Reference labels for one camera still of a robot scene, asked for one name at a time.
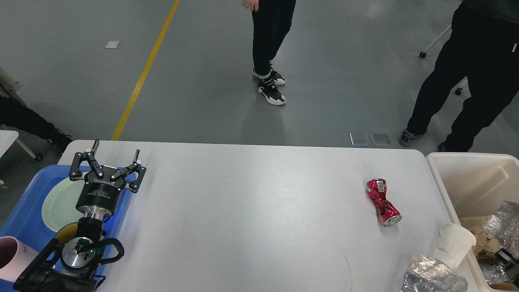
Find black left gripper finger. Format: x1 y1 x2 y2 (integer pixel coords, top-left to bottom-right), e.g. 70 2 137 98
69 139 104 182
110 149 147 193

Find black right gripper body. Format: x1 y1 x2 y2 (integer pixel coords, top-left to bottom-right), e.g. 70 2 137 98
505 260 519 278

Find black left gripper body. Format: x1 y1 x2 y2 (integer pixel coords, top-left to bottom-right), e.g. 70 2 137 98
76 165 135 217

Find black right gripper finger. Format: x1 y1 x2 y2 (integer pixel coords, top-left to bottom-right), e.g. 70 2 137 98
495 248 515 266

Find brown paper bag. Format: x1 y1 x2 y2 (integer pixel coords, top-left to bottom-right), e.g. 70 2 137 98
489 282 519 292
459 215 492 231

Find brown paper ball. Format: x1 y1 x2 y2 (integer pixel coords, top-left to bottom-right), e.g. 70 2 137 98
470 227 501 257

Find aluminium foil sheet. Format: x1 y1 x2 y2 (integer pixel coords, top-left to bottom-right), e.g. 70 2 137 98
483 201 519 287

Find light green plate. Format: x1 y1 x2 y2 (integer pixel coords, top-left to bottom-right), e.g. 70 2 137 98
41 178 84 232

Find teal mug yellow inside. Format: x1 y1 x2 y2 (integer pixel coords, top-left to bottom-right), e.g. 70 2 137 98
54 222 82 268

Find red shiny wrapper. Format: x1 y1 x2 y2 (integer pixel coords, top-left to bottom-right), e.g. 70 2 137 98
366 178 402 227

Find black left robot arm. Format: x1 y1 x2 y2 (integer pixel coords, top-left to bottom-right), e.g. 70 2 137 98
13 140 147 292

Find brown paper bag in bin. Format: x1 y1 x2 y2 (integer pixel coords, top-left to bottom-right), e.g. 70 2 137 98
459 215 492 231

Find white paper cup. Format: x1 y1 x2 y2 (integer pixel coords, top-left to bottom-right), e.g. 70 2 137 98
429 223 476 271

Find beige plastic bin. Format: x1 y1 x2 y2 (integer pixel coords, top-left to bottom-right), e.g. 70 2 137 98
425 152 519 292

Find white side table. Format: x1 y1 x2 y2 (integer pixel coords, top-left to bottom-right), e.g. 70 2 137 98
0 125 43 161

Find small foil wrapper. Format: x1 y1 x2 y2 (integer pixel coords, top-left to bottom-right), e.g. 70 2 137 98
400 255 468 292

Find person in black left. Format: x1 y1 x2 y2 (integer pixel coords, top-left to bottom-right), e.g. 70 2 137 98
0 97 73 153

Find person in black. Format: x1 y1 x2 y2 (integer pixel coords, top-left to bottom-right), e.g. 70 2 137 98
399 0 519 152
0 97 73 153

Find pink ribbed mug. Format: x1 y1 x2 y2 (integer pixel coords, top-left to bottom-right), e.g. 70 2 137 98
0 236 39 283

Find white office chair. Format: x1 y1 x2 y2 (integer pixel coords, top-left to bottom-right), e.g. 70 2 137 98
419 25 468 96

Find person in black right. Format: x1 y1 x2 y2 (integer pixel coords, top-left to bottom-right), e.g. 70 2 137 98
399 0 519 152

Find person with black sneakers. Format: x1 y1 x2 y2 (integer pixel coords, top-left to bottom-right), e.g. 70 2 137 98
242 0 296 106

